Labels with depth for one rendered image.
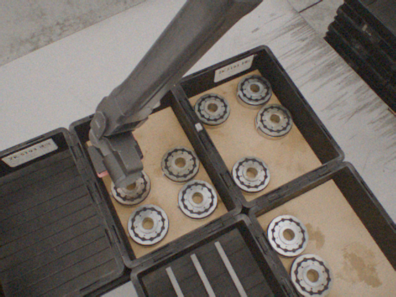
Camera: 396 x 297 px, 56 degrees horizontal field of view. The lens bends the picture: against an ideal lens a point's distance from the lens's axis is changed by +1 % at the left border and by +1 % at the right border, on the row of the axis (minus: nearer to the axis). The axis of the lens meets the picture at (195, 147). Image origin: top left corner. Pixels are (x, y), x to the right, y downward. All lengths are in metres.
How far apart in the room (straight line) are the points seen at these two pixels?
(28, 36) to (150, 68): 1.97
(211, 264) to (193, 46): 0.62
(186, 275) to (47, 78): 0.81
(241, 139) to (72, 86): 0.61
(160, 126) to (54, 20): 1.56
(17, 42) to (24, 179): 1.49
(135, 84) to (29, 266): 0.60
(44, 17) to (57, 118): 1.33
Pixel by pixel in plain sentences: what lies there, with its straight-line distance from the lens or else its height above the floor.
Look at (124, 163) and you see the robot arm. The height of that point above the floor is 1.16.
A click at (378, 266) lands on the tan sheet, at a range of 1.07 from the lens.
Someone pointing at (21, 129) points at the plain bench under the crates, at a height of 0.70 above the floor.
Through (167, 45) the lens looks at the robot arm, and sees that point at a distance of 0.51.
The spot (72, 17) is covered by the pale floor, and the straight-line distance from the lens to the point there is 2.50.
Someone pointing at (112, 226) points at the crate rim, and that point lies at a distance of 0.89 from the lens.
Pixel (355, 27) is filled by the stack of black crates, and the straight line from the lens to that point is 1.90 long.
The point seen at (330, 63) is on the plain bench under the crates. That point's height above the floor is 0.70.
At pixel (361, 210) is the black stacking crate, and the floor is 0.86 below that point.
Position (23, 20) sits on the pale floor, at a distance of 2.57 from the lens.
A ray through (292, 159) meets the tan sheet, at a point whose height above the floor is 0.83.
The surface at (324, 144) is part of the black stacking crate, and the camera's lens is 1.03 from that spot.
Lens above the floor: 1.78
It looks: 67 degrees down
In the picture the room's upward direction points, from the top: 5 degrees clockwise
